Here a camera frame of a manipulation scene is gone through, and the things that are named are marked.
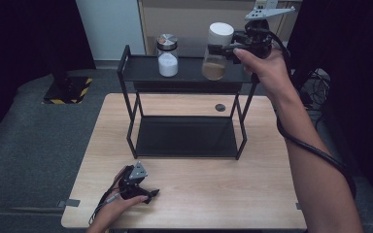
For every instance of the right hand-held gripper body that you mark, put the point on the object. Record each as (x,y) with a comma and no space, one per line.
(259,35)

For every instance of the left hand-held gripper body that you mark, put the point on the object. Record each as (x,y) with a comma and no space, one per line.
(131,189)

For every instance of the white lid jar brown contents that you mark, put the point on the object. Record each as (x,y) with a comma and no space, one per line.
(220,32)

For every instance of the silver lid jar white powder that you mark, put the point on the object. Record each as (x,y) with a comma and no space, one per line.
(167,66)

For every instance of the black metal two-tier shelf rack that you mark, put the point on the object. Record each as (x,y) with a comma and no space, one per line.
(187,136)

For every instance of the person's left hand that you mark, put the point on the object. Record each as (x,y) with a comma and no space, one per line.
(116,208)

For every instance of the person's right hand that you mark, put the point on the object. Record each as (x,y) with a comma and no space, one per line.
(268,71)

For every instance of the black round table grommet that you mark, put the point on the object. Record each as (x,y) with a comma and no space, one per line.
(220,107)

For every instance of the dark curtain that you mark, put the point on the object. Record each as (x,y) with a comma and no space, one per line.
(22,39)
(359,64)

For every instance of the black stand with striped base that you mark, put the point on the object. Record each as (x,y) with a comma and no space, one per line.
(65,92)

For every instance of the white wall power outlet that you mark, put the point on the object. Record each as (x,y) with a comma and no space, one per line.
(270,3)

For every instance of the grey table bracket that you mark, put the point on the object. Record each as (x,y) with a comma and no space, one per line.
(68,203)
(298,206)

